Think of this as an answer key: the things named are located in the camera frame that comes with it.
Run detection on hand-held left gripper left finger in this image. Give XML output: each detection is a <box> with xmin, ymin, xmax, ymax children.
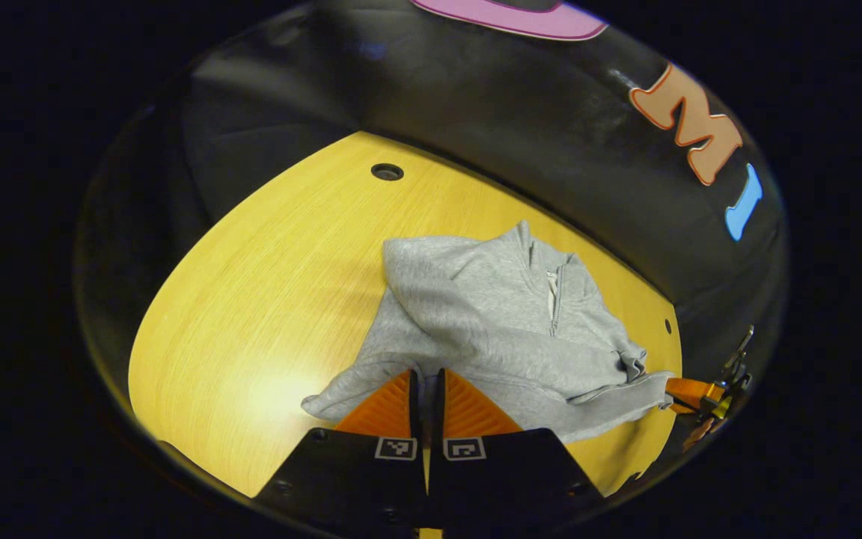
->
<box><xmin>251</xmin><ymin>368</ymin><xmax>430</xmax><ymax>539</ymax></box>

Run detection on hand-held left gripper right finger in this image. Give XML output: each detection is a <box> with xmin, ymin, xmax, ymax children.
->
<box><xmin>429</xmin><ymin>367</ymin><xmax>605</xmax><ymax>539</ymax></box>

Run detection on grey zip sweatshirt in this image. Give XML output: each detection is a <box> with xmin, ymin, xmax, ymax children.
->
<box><xmin>301</xmin><ymin>219</ymin><xmax>677</xmax><ymax>444</ymax></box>

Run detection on black backdrop cloth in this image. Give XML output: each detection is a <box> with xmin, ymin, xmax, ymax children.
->
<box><xmin>76</xmin><ymin>0</ymin><xmax>787</xmax><ymax>390</ymax></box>

